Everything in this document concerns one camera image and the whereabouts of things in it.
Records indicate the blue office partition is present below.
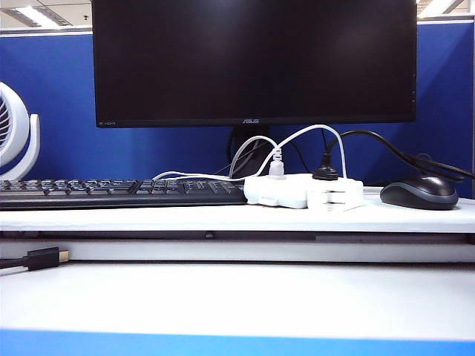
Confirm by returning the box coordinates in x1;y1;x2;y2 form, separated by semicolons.
0;22;475;190

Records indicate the white power strip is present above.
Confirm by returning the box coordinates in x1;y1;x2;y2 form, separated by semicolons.
243;172;364;208

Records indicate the black and grey mouse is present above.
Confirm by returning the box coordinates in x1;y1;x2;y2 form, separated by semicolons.
379;175;459;211

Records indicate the ceiling fluorescent light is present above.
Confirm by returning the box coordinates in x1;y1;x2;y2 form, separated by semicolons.
5;5;71;27

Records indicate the black keyboard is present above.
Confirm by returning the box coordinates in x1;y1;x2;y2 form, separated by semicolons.
0;178;248;211

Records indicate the black ASUS monitor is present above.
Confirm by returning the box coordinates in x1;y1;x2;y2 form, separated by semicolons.
91;0;417;182

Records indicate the white charger cable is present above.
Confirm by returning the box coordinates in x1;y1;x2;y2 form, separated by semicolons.
151;124;350;183

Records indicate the white charger block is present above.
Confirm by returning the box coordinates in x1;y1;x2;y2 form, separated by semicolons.
307;187;364;214

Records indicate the white desk fan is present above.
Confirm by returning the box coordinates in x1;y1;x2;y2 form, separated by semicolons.
0;82;41;182

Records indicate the black HDMI cable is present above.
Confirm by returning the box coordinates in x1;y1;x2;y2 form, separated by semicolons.
0;246;71;277

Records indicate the black plug with thick cable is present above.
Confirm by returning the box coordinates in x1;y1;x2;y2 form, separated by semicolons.
312;130;475;182

